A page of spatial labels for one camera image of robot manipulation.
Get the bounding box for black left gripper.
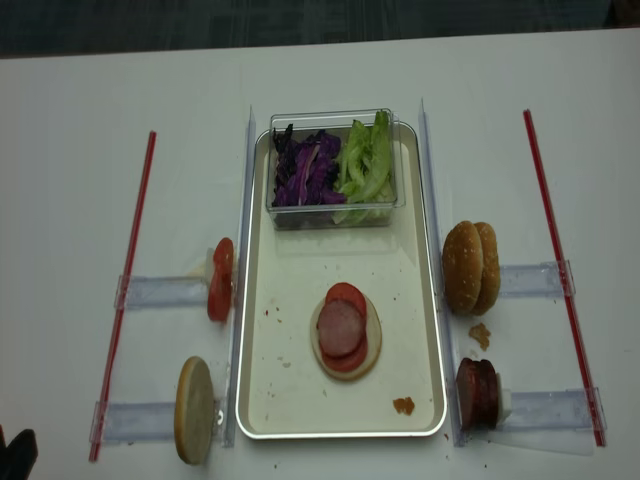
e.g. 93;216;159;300
0;429;38;480

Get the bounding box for clear slider behind tomato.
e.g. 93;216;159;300
114;276;209;310

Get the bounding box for upright tomato slices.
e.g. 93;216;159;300
207;237;234;322

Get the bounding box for tomato slice on bun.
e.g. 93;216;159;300
321;282;367;372

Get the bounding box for bread crumb on tray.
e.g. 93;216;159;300
392;397;415;416

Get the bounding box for green lettuce leaves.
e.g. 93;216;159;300
332;110;396;226

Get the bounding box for bread crumb on table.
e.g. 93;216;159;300
468;322;491;351

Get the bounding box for white pusher block at patties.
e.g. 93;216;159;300
496;389;512;426

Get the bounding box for clear slider behind patties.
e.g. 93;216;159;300
496;389;607;432

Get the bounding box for clear slider behind bun slice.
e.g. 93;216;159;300
89;402;176;444

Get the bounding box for upright pale bun slice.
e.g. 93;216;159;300
174;356;215;465

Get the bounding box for white metal tray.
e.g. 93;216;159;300
236;123;447;440

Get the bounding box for pink ham slice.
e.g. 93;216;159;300
316;300;365;357

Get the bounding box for bottom bun on tray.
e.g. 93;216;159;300
310;295;382;381

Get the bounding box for purple cabbage leaves pile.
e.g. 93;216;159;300
272;124;346;207

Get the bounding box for clear plastic salad box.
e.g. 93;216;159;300
264;108;405;230

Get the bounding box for dark sausage patty stack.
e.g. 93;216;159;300
456;357;500;432

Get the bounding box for left sesame bun top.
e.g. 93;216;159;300
442;221;484;315

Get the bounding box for sesame bun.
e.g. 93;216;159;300
472;222;501;316
442;221;484;315

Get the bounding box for right sesame bun top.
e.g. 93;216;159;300
472;222;501;316

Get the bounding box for clear slider behind buns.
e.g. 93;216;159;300
499;261;576;299

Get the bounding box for left red rail strip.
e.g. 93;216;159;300
88;131;157;463

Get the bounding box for red rail strip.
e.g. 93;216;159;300
88;131;157;463
523;109;607;448

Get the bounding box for left clear long rail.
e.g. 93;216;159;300
222;106;256;448

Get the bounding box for clear long rail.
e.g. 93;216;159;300
418;98;466;447
222;106;256;448

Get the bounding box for right clear long rail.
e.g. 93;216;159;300
418;98;466;447

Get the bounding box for right red rail strip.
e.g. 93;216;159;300
523;109;607;448

